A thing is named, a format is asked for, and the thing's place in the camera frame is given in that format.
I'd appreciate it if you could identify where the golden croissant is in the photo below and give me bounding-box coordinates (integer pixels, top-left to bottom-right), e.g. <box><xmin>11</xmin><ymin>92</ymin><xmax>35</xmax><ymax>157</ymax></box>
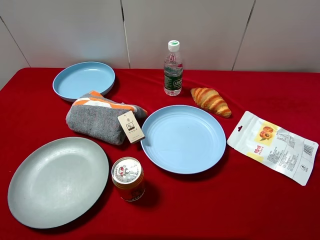
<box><xmin>190</xmin><ymin>87</ymin><xmax>232</xmax><ymax>118</ymax></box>

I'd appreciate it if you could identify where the white dried apricot snack bag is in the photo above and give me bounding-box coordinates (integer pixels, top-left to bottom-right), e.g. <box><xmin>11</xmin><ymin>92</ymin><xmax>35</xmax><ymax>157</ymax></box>
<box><xmin>227</xmin><ymin>111</ymin><xmax>319</xmax><ymax>186</ymax></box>

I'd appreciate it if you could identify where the flat light blue plate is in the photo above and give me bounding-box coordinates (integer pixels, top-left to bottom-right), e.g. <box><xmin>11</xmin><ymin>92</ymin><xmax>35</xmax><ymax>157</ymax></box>
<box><xmin>141</xmin><ymin>105</ymin><xmax>227</xmax><ymax>175</ymax></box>

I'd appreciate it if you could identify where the clear plastic water bottle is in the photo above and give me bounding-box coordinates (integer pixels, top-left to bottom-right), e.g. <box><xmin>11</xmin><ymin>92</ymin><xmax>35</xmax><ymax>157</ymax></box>
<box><xmin>163</xmin><ymin>40</ymin><xmax>184</xmax><ymax>96</ymax></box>

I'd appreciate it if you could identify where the beige paper towel tag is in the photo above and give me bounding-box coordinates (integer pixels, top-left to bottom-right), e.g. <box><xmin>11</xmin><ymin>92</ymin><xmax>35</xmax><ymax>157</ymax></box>
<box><xmin>117</xmin><ymin>110</ymin><xmax>145</xmax><ymax>144</ymax></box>

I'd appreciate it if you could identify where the deep light blue plate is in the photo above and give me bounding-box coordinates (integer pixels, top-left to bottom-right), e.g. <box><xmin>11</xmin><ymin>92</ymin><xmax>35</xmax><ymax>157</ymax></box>
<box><xmin>52</xmin><ymin>61</ymin><xmax>116</xmax><ymax>102</ymax></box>

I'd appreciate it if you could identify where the orange beverage can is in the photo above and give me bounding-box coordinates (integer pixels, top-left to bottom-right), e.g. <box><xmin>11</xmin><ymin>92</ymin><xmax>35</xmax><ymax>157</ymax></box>
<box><xmin>111</xmin><ymin>156</ymin><xmax>146</xmax><ymax>202</ymax></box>

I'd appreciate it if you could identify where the grey orange folded towel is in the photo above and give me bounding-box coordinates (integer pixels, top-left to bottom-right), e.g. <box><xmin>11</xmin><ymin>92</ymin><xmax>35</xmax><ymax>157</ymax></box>
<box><xmin>66</xmin><ymin>90</ymin><xmax>148</xmax><ymax>145</ymax></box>

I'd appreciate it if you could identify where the grey green plate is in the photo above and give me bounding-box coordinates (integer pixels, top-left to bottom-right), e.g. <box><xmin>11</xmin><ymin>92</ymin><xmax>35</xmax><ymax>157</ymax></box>
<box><xmin>7</xmin><ymin>137</ymin><xmax>109</xmax><ymax>229</ymax></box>

